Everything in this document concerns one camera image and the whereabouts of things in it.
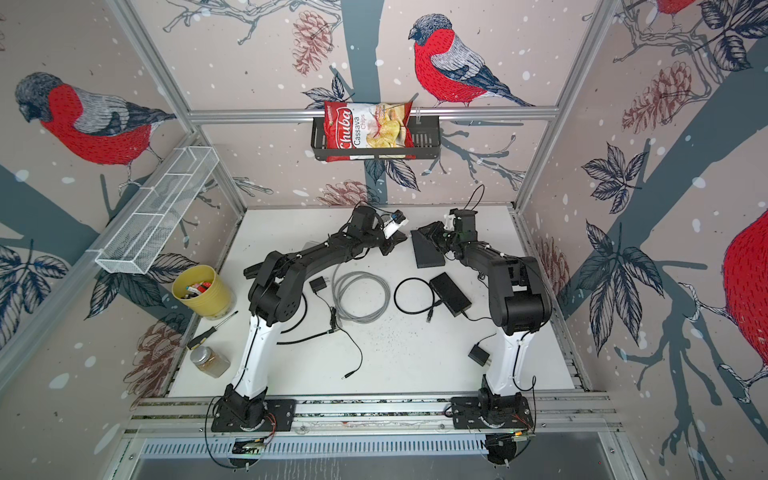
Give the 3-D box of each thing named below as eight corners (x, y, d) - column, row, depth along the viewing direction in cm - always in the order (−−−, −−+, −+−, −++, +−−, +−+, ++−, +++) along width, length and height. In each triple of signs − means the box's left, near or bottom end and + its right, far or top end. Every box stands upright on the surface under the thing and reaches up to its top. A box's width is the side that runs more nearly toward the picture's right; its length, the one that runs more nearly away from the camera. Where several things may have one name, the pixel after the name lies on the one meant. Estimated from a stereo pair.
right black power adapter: (467, 355, 85) (468, 353, 84) (474, 344, 87) (476, 342, 86) (485, 370, 83) (487, 368, 81) (492, 358, 85) (494, 356, 83)
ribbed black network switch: (454, 318, 92) (455, 314, 90) (428, 283, 100) (428, 279, 98) (471, 307, 94) (472, 304, 92) (444, 274, 102) (445, 271, 100)
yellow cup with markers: (192, 320, 93) (163, 297, 81) (206, 290, 99) (181, 265, 88) (231, 320, 93) (208, 297, 81) (242, 290, 99) (222, 265, 88)
